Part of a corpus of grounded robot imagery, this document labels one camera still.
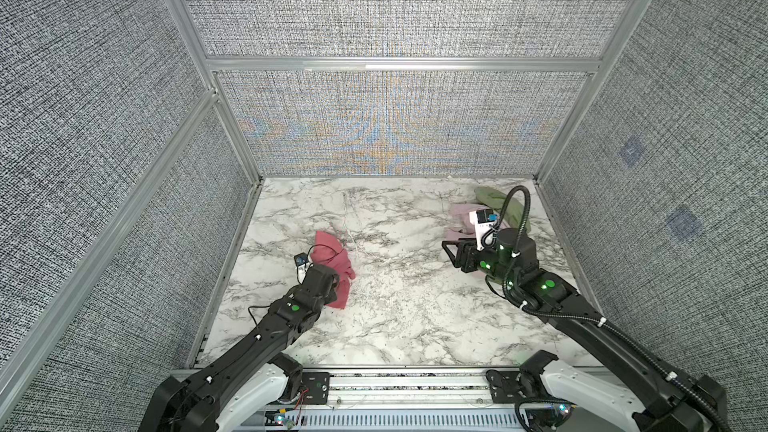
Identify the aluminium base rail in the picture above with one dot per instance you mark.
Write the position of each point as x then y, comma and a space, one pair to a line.
396, 399

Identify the aluminium enclosure frame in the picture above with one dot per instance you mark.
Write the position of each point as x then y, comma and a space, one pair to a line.
98, 99

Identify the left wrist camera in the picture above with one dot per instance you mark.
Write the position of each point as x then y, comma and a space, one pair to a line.
301, 260

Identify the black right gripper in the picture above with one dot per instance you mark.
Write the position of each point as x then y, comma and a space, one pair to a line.
464, 248

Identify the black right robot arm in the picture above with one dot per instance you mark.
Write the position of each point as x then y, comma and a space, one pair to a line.
647, 394

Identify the dark pink cloth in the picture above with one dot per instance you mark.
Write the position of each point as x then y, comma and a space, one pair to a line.
329, 251

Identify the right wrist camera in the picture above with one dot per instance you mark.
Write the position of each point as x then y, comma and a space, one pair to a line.
485, 223

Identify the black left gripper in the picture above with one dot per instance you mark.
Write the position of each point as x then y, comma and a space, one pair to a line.
332, 294

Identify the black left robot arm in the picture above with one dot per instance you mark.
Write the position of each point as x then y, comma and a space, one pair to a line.
224, 394

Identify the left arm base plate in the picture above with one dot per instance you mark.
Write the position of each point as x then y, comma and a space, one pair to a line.
311, 388

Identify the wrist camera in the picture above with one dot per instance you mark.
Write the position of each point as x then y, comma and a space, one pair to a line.
485, 223
301, 260

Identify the green cloth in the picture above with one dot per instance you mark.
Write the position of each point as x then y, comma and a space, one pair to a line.
495, 199

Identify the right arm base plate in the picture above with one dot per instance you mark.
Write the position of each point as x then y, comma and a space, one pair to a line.
511, 386

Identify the light pink cloth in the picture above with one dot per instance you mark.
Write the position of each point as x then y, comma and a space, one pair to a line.
466, 229

